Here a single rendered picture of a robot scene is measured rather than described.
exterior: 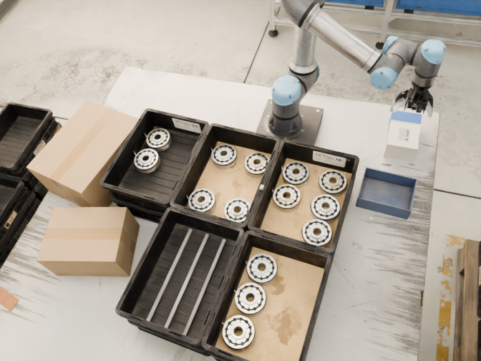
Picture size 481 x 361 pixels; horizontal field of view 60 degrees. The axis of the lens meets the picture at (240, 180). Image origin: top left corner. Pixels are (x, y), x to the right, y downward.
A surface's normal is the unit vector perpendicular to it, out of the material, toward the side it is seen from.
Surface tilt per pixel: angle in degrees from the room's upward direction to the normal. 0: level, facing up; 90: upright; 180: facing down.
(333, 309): 0
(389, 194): 0
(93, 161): 0
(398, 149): 90
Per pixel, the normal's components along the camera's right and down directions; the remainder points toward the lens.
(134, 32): -0.11, -0.53
